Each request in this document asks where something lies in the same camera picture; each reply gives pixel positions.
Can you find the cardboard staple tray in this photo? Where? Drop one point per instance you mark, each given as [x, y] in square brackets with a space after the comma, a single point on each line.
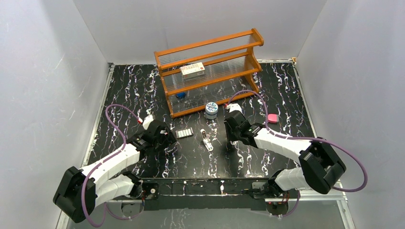
[183, 133]

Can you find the white red staple box on shelf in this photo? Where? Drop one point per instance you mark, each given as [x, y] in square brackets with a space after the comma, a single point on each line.
[192, 70]

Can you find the small blue object on shelf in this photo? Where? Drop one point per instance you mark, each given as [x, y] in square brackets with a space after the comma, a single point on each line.
[180, 95]

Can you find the pink tape measure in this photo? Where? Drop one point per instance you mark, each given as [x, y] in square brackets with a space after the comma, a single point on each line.
[273, 118]

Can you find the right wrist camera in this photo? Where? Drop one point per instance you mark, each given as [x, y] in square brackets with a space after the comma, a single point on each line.
[233, 107]

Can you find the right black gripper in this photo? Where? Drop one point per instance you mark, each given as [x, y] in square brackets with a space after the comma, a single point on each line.
[229, 137]

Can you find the round patterned tape roll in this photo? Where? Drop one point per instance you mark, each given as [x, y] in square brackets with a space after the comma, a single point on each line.
[211, 110]

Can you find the white stapler part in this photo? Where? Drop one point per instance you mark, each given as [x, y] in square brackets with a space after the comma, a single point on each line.
[206, 141]

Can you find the aluminium rail frame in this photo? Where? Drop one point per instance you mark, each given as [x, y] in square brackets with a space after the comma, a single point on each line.
[305, 193]

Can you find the black base bar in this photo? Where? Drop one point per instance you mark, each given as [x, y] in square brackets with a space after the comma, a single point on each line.
[214, 193]

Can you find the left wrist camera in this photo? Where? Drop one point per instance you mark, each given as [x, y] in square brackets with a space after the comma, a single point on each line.
[146, 121]

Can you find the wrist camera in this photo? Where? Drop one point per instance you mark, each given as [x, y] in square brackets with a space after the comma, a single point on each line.
[233, 107]
[146, 121]

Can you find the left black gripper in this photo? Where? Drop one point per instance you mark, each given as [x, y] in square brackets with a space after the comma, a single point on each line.
[169, 139]

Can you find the orange wooden shelf rack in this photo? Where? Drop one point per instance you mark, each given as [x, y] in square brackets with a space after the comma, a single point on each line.
[230, 65]

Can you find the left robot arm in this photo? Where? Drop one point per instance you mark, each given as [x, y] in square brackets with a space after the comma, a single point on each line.
[81, 190]

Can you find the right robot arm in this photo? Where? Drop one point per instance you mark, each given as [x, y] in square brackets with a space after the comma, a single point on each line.
[319, 165]

